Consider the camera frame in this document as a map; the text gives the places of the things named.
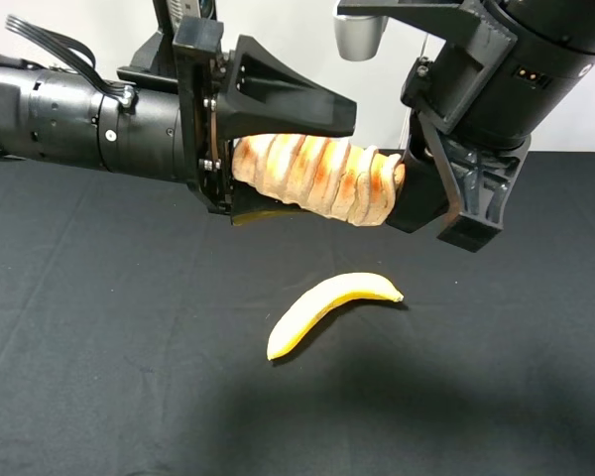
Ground black left ribbon cable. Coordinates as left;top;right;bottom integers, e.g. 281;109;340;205
4;13;130;100

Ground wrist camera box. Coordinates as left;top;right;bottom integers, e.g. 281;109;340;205
116;0;219;95
333;1;479;61

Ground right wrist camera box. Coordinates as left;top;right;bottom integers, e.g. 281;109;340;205
333;1;479;61

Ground black tablecloth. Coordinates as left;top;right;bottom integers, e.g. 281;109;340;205
0;153;595;475

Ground yellow banana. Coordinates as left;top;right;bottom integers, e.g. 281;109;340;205
266;272;404;361

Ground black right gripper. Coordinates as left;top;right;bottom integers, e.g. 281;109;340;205
379;1;595;253

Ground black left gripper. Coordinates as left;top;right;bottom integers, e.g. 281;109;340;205
173;16;357;226

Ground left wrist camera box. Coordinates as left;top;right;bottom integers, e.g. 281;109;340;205
116;0;219;95

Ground ridged tan bread roll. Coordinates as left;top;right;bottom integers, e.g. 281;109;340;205
231;134;406;227

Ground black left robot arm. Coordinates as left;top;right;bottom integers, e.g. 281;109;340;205
0;1;357;217

